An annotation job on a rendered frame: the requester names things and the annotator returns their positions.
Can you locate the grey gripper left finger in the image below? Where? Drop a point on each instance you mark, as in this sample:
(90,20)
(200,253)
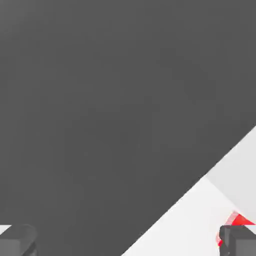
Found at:
(16,242)

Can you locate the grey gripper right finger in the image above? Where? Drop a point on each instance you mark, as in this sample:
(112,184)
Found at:
(240,242)

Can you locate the small red cube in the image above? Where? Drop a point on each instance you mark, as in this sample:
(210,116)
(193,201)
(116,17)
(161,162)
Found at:
(240,220)

